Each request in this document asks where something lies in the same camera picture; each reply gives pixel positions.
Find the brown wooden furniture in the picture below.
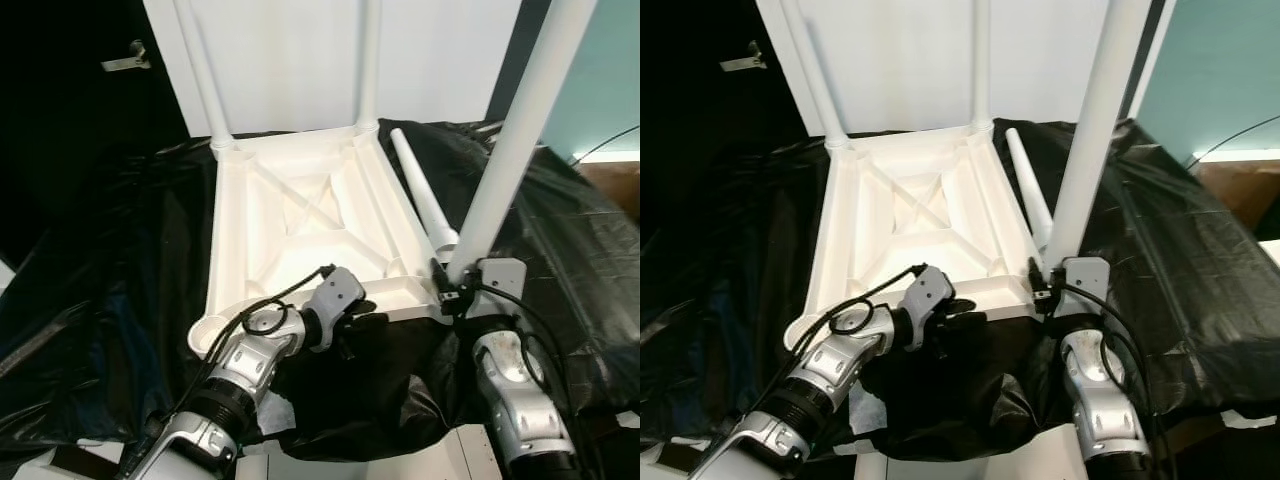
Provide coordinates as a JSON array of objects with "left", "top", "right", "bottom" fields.
[
  {"left": 580, "top": 160, "right": 641, "bottom": 221},
  {"left": 1195, "top": 160, "right": 1280, "bottom": 241}
]

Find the black door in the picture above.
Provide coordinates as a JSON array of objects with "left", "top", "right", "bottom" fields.
[
  {"left": 0, "top": 0, "right": 196, "bottom": 266},
  {"left": 640, "top": 0, "right": 811, "bottom": 266}
]

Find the white plastic table leg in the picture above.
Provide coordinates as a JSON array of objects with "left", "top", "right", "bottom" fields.
[
  {"left": 1042, "top": 0, "right": 1154, "bottom": 283},
  {"left": 172, "top": 0, "right": 239, "bottom": 156},
  {"left": 390, "top": 128, "right": 461, "bottom": 263},
  {"left": 970, "top": 0, "right": 994, "bottom": 133},
  {"left": 447, "top": 0, "right": 599, "bottom": 286},
  {"left": 780, "top": 0, "right": 853, "bottom": 151},
  {"left": 1005, "top": 128, "right": 1053, "bottom": 251},
  {"left": 358, "top": 0, "right": 383, "bottom": 131}
]

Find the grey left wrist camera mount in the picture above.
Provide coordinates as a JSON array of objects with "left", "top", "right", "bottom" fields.
[
  {"left": 900, "top": 265, "right": 956, "bottom": 351},
  {"left": 305, "top": 268, "right": 366, "bottom": 351}
]

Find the white plastic table top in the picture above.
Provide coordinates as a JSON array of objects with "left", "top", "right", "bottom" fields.
[
  {"left": 785, "top": 122, "right": 1046, "bottom": 356},
  {"left": 187, "top": 122, "right": 453, "bottom": 359}
]

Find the thin black wall cable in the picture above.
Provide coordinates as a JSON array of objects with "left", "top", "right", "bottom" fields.
[
  {"left": 570, "top": 125, "right": 641, "bottom": 166},
  {"left": 1185, "top": 115, "right": 1280, "bottom": 166}
]

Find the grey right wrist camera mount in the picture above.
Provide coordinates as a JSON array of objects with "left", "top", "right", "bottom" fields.
[
  {"left": 478, "top": 258, "right": 526, "bottom": 316},
  {"left": 1062, "top": 257, "right": 1111, "bottom": 316}
]

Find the black vertical wall strip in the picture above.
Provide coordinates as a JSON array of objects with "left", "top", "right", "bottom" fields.
[
  {"left": 1120, "top": 0, "right": 1166, "bottom": 121},
  {"left": 485, "top": 0, "right": 551, "bottom": 126}
]

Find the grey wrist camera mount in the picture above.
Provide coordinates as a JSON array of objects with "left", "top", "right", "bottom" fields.
[
  {"left": 900, "top": 265, "right": 956, "bottom": 351},
  {"left": 478, "top": 258, "right": 526, "bottom": 316},
  {"left": 305, "top": 268, "right": 366, "bottom": 351},
  {"left": 1062, "top": 257, "right": 1111, "bottom": 316}
]

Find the black plastic cover sheet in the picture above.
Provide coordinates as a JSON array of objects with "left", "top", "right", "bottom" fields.
[
  {"left": 640, "top": 118, "right": 1280, "bottom": 456},
  {"left": 0, "top": 118, "right": 641, "bottom": 461}
]

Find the silver door handle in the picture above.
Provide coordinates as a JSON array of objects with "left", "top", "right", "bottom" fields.
[
  {"left": 100, "top": 40, "right": 151, "bottom": 73},
  {"left": 720, "top": 40, "right": 769, "bottom": 73}
]

